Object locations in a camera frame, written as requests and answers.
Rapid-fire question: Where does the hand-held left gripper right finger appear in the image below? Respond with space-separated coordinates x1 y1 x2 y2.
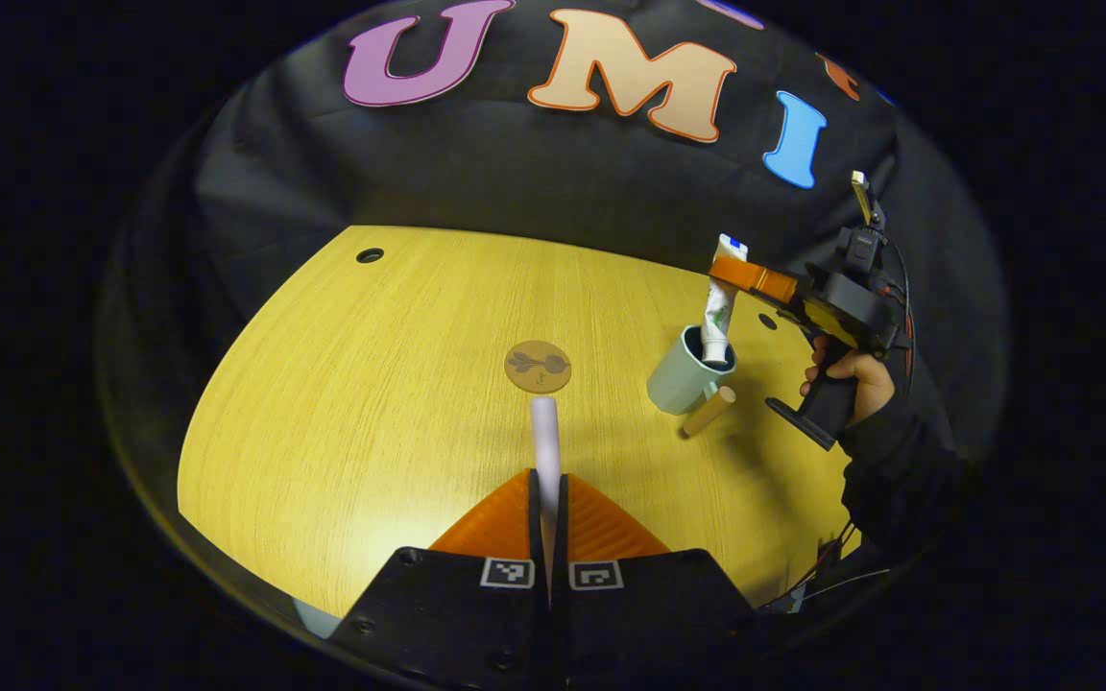
553 471 766 688

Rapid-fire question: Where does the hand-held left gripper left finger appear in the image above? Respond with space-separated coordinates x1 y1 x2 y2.
327 468 554 688

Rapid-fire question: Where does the white toothpaste tube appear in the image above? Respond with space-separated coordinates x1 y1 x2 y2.
701 233 750 367

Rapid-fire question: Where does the pale blue cup wooden handle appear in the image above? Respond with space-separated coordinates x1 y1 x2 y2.
646 324 739 441

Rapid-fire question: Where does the pale pink toothbrush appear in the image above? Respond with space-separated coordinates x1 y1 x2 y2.
529 395 565 562

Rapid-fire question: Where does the round cork coaster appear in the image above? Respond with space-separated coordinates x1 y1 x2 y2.
503 340 575 395

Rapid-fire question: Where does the wooden desktop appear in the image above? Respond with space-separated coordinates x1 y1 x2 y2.
176 225 867 621

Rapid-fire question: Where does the black backdrop cloth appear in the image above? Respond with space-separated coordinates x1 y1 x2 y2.
97 0 1007 462

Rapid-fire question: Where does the thin cable bundle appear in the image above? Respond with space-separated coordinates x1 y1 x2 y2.
762 523 892 615

